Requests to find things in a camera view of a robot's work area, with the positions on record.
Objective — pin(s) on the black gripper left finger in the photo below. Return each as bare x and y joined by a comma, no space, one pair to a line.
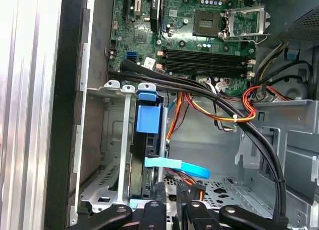
154,215

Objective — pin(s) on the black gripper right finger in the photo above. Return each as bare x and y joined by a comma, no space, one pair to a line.
197,215

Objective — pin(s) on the hard disk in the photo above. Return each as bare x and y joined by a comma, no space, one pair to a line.
148,118

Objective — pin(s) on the metal disk bay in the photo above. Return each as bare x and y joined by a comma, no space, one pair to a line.
112,130

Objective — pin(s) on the metal drive cage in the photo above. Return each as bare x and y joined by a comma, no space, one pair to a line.
299,145

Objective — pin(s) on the black open PC case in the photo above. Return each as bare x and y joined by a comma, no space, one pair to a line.
63,115

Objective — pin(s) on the black RAM slot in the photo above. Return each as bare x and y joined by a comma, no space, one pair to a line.
207,55
207,72
207,61
207,66

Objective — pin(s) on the blue board port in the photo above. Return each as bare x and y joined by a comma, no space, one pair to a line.
132,55

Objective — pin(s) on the blue plastic clip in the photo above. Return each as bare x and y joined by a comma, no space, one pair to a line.
292,55

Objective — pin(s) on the CPU socket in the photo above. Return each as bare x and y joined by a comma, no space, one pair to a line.
207,23

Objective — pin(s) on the green motherboard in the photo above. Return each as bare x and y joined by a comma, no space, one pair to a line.
174,23

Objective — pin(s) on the metal socket cover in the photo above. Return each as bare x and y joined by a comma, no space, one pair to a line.
262,21

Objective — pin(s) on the black graphics card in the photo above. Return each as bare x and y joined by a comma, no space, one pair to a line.
155,6

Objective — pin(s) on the white expansion slot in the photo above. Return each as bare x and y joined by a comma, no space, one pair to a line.
138,3

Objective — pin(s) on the black expansion slot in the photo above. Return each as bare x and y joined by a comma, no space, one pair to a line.
125,3

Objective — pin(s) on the grey power supply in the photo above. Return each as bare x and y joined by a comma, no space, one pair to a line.
301,23

